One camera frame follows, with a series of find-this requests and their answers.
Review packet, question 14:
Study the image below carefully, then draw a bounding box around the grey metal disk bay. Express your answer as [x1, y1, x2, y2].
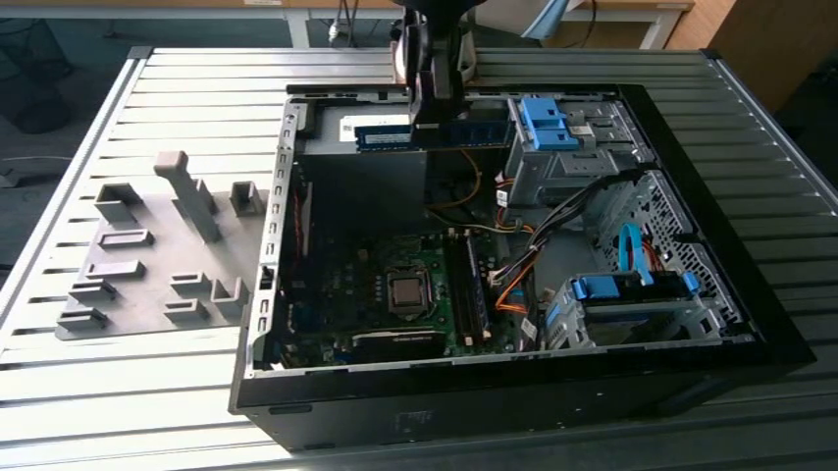
[541, 288, 733, 350]

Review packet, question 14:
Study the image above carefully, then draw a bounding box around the thin orange wire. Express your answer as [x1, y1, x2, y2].
[429, 149, 483, 210]

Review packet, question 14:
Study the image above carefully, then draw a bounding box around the black open PC case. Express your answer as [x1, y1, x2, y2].
[227, 82, 818, 452]

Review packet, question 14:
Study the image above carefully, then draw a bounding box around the green motherboard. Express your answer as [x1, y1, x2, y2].
[280, 230, 525, 367]

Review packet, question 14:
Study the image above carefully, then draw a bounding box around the hard disk in blue carrier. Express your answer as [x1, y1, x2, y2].
[569, 272, 699, 303]

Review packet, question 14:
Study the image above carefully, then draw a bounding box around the blue flat data wire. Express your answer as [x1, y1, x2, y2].
[618, 223, 657, 288]

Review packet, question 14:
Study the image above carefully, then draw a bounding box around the wooden cabinet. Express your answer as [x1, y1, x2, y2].
[666, 0, 838, 114]

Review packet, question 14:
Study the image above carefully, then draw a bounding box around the blue plastic drive latch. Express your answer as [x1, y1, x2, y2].
[521, 97, 582, 152]

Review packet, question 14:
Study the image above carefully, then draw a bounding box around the grey power supply unit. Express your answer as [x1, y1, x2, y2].
[298, 103, 431, 236]

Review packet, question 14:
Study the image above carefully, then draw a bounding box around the coloured wires white connector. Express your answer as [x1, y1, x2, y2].
[487, 264, 533, 313]

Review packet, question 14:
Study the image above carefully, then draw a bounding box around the black dangling cable with plug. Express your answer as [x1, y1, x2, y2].
[326, 0, 362, 49]

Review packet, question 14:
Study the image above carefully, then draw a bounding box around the white-legged wooden desk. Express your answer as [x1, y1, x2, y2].
[0, 0, 695, 50]

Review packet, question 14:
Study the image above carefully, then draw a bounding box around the black graphics card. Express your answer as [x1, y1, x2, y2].
[350, 327, 451, 362]

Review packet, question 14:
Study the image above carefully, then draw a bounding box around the silver CPU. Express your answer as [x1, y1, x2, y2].
[391, 279, 425, 305]

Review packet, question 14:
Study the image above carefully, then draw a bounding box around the grey metal drive cage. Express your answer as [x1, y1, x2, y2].
[503, 97, 657, 207]

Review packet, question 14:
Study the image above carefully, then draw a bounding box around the grey parts rack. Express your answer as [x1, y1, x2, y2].
[55, 150, 271, 340]

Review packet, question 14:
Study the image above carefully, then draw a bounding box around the CPU socket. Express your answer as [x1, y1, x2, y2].
[385, 267, 434, 320]

